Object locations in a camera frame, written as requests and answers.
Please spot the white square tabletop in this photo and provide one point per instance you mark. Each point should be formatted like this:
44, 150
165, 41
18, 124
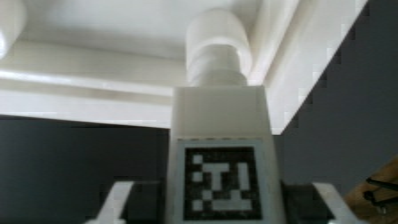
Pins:
92, 54

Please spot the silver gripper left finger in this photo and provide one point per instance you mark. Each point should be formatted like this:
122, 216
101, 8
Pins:
110, 211

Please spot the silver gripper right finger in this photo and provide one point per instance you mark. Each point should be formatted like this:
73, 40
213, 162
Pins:
337, 207

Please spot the white leg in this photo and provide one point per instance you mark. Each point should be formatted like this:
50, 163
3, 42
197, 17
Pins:
222, 176

